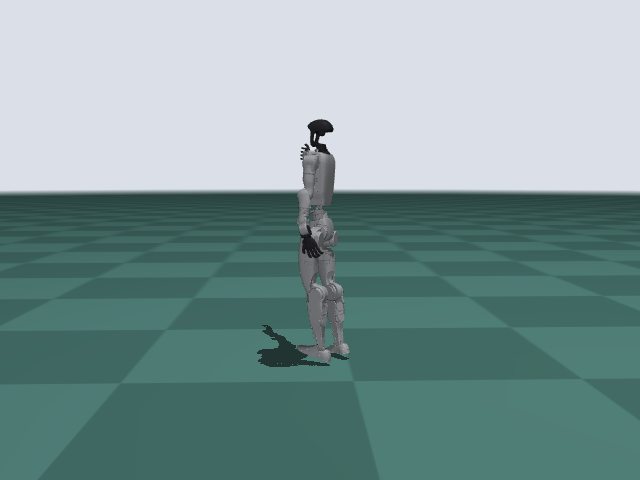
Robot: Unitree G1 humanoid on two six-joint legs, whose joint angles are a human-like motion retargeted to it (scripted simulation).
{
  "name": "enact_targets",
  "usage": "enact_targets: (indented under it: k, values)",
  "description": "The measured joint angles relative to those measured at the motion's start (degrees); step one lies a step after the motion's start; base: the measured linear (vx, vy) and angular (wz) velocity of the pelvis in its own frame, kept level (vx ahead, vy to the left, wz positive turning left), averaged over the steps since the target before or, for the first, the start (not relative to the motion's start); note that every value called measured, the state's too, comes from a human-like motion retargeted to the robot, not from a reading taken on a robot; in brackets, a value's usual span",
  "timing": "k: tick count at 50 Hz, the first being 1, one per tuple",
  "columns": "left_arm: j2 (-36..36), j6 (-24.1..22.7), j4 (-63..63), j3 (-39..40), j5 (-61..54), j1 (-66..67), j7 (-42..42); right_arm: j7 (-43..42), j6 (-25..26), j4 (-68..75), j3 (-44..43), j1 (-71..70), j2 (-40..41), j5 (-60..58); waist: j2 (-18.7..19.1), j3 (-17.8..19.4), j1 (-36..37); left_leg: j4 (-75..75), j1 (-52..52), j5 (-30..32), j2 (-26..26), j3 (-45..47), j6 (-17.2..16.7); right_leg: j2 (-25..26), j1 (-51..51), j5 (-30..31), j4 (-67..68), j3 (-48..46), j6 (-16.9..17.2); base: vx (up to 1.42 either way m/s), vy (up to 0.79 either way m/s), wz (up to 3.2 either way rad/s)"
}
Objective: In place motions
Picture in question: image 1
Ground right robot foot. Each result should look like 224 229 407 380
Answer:
325 341 350 354

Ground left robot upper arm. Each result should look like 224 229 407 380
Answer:
297 155 319 200

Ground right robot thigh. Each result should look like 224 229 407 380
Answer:
316 231 342 300

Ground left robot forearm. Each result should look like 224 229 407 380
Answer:
297 189 311 235

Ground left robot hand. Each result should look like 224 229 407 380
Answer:
300 225 324 258

